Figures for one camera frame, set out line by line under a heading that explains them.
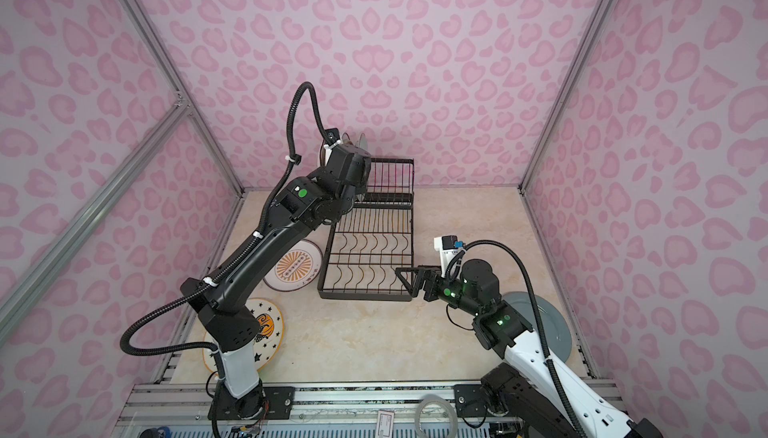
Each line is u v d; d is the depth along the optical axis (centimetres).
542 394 58
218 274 44
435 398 73
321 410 73
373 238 104
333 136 58
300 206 48
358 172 53
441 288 64
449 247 65
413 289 62
